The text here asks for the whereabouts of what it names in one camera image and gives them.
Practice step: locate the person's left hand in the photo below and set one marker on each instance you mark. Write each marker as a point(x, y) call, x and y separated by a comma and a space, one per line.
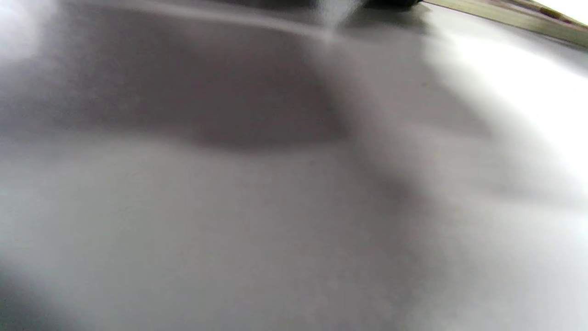
point(390, 3)

